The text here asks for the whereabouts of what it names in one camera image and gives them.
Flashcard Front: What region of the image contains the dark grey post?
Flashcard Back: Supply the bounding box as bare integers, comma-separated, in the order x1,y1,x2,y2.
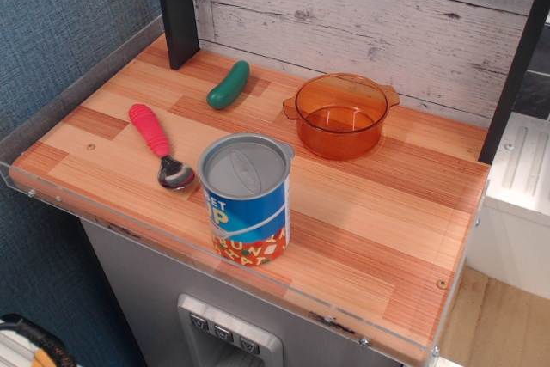
478,0,549,165
160,0,200,70

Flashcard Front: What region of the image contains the white toy sink unit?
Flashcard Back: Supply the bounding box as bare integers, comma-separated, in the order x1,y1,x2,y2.
466,113,549,299

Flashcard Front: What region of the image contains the silver ice dispenser panel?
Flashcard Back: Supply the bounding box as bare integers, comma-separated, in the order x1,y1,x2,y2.
177,294,284,366

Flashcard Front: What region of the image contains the red handled metal spoon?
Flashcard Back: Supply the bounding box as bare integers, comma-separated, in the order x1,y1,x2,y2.
129,104,195,190

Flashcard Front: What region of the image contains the grey toy fridge cabinet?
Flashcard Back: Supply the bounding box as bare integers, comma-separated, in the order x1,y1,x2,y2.
82,221,398,366

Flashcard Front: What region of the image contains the clear acrylic table guard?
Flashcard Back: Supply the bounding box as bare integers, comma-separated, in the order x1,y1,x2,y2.
1,23,488,366

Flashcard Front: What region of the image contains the orange black object corner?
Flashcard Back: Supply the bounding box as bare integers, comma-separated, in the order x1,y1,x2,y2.
1,314,78,366

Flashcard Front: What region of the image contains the blue soup can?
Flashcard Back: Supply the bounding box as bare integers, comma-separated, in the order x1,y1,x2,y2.
199,133,295,266

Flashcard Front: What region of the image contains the dark grey right post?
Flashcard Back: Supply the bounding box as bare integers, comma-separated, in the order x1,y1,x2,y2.
478,0,549,165

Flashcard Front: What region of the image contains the orange transparent plastic pot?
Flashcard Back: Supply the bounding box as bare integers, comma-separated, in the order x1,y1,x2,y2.
283,73,400,161

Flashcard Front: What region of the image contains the green toy cucumber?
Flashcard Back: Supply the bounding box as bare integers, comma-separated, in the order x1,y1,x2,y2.
206,60,250,110

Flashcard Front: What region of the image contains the dark grey left post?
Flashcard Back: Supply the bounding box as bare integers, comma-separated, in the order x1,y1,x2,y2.
160,0,200,70

